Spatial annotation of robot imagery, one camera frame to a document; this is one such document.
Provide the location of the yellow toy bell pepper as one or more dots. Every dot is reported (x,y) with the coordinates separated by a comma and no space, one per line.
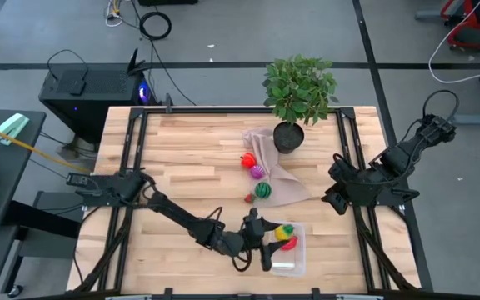
(283,233)

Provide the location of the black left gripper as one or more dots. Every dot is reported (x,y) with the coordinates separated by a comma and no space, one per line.
(254,233)

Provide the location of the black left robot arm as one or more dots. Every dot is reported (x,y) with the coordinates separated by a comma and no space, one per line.
(181,214)

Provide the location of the black metal table frame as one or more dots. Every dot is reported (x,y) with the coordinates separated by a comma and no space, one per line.
(240,111)

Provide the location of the green toy watermelon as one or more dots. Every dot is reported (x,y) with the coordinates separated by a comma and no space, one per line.
(263,190)

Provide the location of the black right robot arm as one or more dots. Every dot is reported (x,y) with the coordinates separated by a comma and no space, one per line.
(398,160)

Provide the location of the purple toy onion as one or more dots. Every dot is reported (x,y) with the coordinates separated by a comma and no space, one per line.
(257,172)

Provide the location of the beige cloth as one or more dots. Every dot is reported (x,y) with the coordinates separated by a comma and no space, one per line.
(283,185)

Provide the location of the orange-red toy tomato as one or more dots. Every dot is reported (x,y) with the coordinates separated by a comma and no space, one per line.
(248,160)

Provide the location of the mint green stapler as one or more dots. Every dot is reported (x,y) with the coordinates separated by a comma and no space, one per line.
(11,128)

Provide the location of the black wifi antenna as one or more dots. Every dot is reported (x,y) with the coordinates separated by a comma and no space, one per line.
(135,64)

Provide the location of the black computer tower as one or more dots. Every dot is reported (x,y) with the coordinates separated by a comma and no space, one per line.
(94,100)

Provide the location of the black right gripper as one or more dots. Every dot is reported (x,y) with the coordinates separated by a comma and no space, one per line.
(338,196)

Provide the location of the clear plastic tupperware container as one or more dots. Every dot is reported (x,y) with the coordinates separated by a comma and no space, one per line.
(296,258)

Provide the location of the small black box on computer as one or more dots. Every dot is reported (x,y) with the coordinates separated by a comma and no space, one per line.
(76,85)

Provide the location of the small red toy strawberry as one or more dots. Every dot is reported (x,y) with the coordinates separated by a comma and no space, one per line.
(249,198)

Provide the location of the green potted plant black pot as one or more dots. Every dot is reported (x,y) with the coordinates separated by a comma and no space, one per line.
(298,89)

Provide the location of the red and black chair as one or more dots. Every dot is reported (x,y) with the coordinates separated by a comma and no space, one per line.
(473,25)

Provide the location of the black side desk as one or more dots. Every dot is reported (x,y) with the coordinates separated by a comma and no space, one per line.
(2,175)

